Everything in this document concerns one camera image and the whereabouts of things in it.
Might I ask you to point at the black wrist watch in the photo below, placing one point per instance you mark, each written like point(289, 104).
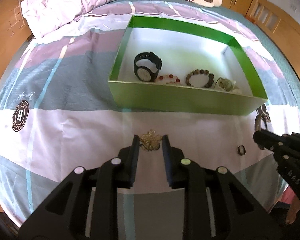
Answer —
point(145, 73)

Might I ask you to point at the green cardboard box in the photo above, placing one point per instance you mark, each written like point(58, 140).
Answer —
point(193, 58)

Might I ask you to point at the wooden bed footboard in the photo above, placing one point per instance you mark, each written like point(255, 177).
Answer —
point(280, 27)

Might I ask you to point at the plaid bed quilt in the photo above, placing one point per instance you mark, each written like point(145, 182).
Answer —
point(57, 111)

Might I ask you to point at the pink bead bracelet gold charm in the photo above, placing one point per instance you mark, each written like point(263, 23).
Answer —
point(150, 141)

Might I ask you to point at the pink pillow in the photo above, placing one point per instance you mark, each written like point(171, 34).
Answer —
point(45, 16)

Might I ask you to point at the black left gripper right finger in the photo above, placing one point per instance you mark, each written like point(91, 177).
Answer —
point(183, 173)

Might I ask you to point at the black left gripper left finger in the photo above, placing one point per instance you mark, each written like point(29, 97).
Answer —
point(118, 172)

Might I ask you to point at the wooden headboard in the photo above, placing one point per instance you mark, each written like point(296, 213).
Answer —
point(14, 31)

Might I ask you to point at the person right hand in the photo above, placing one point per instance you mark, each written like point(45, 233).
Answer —
point(293, 210)

